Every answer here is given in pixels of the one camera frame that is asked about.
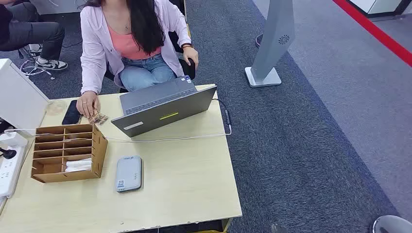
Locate person's right hand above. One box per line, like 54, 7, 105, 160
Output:
76, 91, 101, 119

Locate person's left hand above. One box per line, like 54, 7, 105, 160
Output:
182, 46, 199, 70

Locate wooden card organizer box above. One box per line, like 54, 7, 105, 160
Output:
31, 124, 109, 184

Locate white key card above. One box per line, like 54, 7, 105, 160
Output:
65, 159, 92, 168
64, 166, 92, 173

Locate seated person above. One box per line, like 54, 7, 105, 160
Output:
76, 0, 199, 119

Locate grey card reader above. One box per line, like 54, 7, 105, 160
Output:
115, 155, 143, 194

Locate person in dark trousers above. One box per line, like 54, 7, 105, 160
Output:
0, 0, 68, 71

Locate black office chair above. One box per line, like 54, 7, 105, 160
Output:
104, 30, 196, 94

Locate black smartphone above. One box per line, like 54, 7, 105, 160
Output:
61, 100, 83, 126

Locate white monitor box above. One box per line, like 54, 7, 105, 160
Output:
0, 58, 51, 136

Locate grey laptop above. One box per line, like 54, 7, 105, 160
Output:
110, 75, 218, 138

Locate white charger plug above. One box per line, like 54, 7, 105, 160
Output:
0, 131, 29, 149

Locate grey kiosk stand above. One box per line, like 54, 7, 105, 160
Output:
244, 0, 296, 88

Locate black power plug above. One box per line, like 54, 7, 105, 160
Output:
0, 147, 17, 161

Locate white power strip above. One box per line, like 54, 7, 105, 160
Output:
0, 145, 27, 199

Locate white cabinet with black base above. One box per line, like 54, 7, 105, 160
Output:
349, 0, 412, 18

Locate white floor cable loops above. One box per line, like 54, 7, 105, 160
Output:
19, 59, 56, 81

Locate black adapter cable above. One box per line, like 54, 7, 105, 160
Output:
210, 98, 233, 127

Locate white charging cable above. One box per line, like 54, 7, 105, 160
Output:
3, 123, 233, 143

